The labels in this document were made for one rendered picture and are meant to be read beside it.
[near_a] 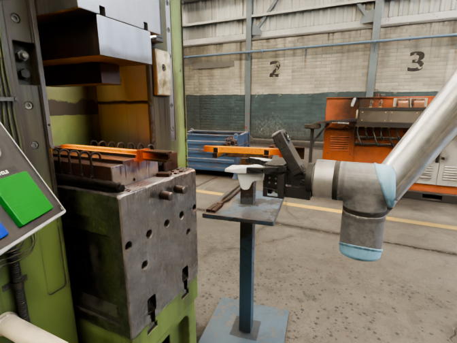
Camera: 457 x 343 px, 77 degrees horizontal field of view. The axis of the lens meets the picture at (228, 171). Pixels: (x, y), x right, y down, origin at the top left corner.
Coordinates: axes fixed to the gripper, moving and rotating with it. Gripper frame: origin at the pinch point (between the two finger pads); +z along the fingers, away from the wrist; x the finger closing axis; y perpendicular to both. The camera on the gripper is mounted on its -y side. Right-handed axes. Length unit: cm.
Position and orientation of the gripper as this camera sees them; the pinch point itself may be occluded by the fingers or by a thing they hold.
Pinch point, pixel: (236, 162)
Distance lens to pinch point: 76.4
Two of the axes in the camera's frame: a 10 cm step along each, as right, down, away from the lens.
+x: 4.3, -2.0, 8.8
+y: 0.0, 9.7, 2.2
